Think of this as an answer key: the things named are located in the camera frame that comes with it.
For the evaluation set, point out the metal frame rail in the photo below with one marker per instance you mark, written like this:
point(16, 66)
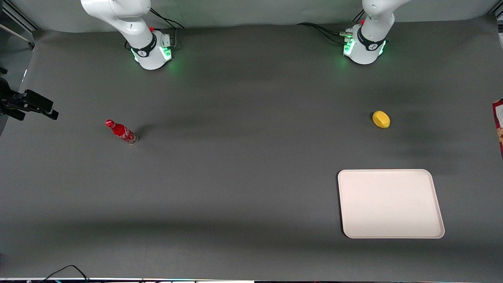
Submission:
point(19, 17)

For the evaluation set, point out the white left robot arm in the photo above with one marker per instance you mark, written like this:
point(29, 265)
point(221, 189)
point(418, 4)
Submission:
point(365, 47)

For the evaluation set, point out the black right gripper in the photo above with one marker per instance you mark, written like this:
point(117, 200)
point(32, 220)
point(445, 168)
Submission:
point(11, 101)

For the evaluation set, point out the yellow lemon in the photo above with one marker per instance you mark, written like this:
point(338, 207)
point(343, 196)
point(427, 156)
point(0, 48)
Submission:
point(381, 119)

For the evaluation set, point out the white rectangular tray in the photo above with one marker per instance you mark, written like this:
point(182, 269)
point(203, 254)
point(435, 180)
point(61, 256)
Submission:
point(389, 204)

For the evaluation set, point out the red cookie box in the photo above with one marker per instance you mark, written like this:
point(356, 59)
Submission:
point(499, 129)

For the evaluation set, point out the red cola bottle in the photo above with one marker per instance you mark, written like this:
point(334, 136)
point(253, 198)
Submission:
point(121, 131)

